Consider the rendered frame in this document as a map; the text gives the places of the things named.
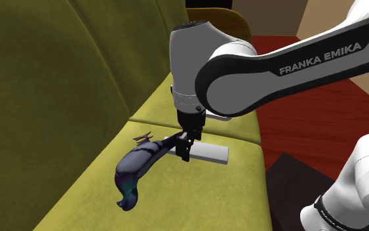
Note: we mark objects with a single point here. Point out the ochre brown armchair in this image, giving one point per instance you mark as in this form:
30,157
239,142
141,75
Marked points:
225,24

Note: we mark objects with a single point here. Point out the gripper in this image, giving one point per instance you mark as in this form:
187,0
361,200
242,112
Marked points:
191,120

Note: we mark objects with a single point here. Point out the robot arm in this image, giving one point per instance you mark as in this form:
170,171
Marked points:
235,80

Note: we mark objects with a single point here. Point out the flat white bar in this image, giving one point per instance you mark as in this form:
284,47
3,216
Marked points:
211,153

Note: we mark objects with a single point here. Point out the olive green sofa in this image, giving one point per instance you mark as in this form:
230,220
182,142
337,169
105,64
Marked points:
59,96

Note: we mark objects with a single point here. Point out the dark blue bird figure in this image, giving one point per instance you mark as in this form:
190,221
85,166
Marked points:
138,164

